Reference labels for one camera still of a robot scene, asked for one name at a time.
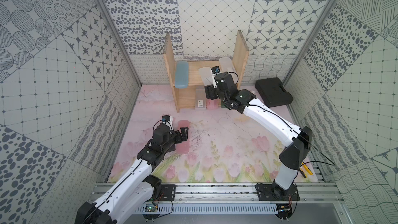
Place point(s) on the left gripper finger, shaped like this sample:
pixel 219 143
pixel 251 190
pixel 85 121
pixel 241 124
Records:
pixel 184 131
pixel 177 137

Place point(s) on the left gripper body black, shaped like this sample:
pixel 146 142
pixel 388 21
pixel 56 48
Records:
pixel 179 135

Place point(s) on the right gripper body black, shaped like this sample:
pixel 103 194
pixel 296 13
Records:
pixel 222 95

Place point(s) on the pink rounded pencil case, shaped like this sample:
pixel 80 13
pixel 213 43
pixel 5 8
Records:
pixel 184 147

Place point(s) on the clear rounded pencil case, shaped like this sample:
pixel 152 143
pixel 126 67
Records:
pixel 205 74

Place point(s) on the teal pencil case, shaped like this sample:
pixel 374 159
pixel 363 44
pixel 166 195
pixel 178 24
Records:
pixel 182 75

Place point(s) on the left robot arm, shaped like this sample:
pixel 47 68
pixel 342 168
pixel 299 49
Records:
pixel 138 185

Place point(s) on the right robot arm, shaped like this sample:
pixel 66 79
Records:
pixel 296 140

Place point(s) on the pink pencil case lower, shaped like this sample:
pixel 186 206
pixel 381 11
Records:
pixel 212 104

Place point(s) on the frosted rectangular pencil case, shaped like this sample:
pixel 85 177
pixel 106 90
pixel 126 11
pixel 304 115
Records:
pixel 200 98

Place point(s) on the clear pencil case right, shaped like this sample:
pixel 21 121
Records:
pixel 226 64

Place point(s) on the wooden two-tier shelf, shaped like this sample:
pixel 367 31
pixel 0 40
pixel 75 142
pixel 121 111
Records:
pixel 185 98

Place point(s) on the black plastic tool case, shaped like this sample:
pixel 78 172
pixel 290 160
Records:
pixel 273 93

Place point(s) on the yellow black tool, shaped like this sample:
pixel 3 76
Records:
pixel 305 170

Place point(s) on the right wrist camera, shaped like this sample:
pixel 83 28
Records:
pixel 215 70

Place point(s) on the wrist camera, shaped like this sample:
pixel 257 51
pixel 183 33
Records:
pixel 167 120
pixel 215 70

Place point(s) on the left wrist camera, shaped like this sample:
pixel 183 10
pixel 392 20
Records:
pixel 167 120

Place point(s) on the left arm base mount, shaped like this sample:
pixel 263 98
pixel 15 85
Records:
pixel 163 192

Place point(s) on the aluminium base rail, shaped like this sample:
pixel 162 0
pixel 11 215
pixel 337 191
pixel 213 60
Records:
pixel 236 199

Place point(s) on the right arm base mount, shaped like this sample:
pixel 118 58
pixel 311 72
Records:
pixel 272 192

